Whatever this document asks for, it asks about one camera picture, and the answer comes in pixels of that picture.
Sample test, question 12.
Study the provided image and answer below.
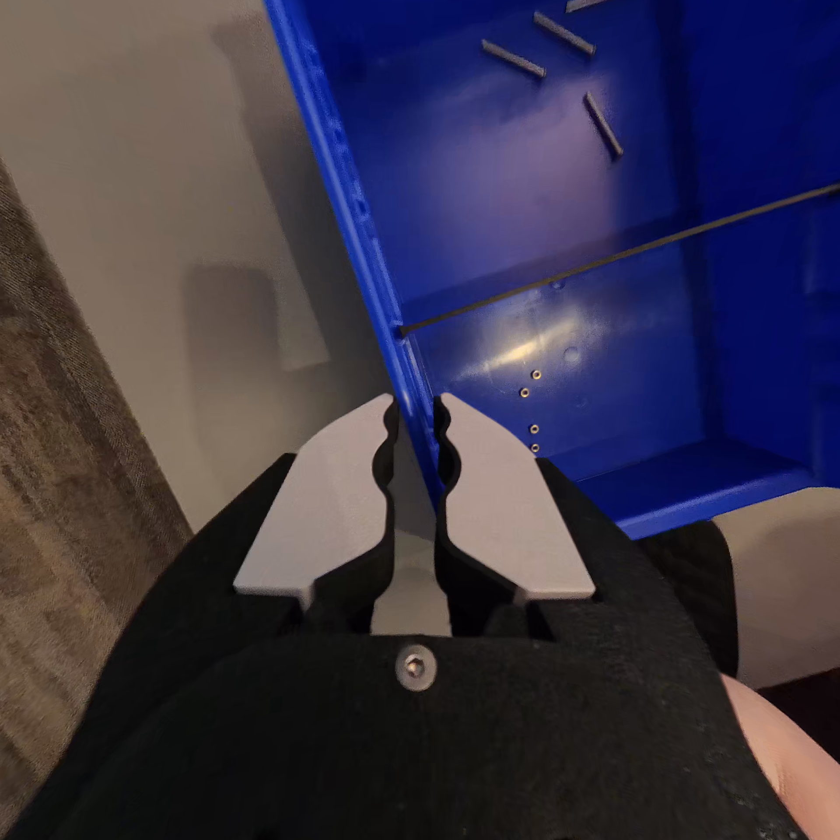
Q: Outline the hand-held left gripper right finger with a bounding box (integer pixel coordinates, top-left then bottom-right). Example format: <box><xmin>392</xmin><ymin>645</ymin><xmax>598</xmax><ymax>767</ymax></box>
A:
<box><xmin>433</xmin><ymin>392</ymin><xmax>598</xmax><ymax>637</ymax></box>

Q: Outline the person's right forearm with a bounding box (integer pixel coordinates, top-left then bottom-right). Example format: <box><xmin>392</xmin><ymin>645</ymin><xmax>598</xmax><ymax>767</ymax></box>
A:
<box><xmin>718</xmin><ymin>676</ymin><xmax>840</xmax><ymax>840</ymax></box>

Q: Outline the blue bin with divider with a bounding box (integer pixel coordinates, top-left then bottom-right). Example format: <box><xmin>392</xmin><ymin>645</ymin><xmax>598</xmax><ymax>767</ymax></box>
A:
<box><xmin>262</xmin><ymin>0</ymin><xmax>840</xmax><ymax>540</ymax></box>

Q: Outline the black chair armrest pad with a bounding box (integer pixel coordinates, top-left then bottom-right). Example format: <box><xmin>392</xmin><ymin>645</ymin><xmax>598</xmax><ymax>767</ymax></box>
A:
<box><xmin>633</xmin><ymin>521</ymin><xmax>741</xmax><ymax>678</ymax></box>

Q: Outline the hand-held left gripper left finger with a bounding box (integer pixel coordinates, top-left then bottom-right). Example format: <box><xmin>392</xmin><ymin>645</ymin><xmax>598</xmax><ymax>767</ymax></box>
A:
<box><xmin>233</xmin><ymin>392</ymin><xmax>401</xmax><ymax>634</ymax></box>

